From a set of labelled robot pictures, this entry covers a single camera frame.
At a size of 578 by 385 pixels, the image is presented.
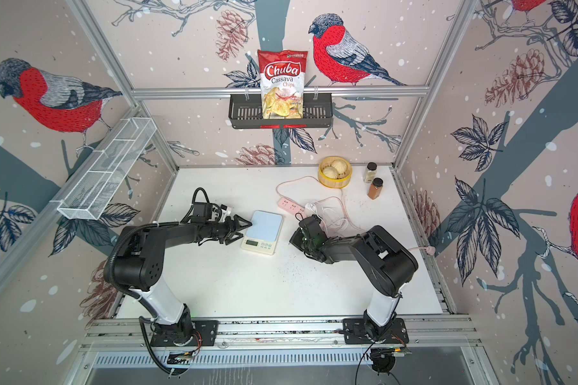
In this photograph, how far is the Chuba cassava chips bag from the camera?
856 millimetres

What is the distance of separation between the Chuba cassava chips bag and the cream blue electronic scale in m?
0.44

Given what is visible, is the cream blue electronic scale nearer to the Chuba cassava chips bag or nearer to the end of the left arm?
the end of the left arm

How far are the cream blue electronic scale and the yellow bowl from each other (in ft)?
0.95

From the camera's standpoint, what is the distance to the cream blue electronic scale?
0.94m

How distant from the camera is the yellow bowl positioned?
112 cm
